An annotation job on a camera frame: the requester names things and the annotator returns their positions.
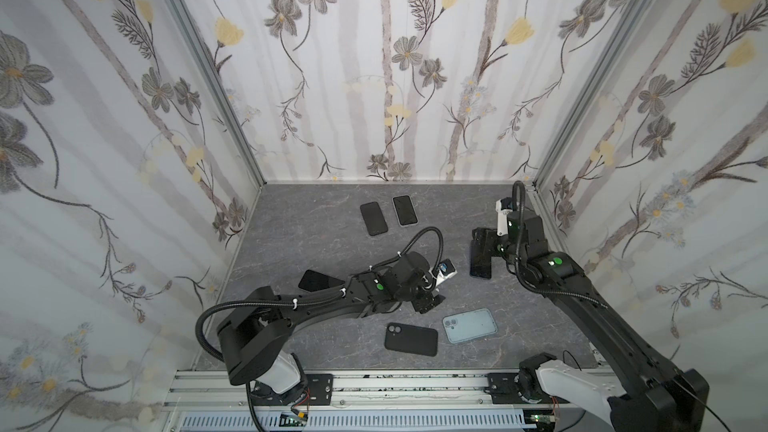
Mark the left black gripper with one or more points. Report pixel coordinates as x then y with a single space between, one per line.
427 302

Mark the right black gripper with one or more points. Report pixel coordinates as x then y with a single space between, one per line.
487 245

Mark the pale blue phone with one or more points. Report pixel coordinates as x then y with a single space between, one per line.
469 326

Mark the black phone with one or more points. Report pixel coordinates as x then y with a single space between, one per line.
405 211
313 281
481 267

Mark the black phone case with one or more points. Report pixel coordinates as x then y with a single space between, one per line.
374 219
411 339

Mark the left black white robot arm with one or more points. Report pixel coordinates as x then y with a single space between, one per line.
248 335

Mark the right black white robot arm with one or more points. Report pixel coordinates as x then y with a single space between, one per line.
648 392

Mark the black phone case front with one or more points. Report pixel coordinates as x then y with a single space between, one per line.
411 339

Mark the small green circuit board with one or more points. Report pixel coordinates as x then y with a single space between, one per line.
296 419

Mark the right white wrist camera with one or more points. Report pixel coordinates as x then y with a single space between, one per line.
504 207

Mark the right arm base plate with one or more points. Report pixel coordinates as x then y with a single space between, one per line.
517 388

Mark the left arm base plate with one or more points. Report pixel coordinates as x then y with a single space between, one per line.
313 389

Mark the white slotted cable duct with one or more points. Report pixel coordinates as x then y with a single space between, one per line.
365 420

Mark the aluminium front rail frame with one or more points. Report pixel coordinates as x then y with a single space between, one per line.
355 390

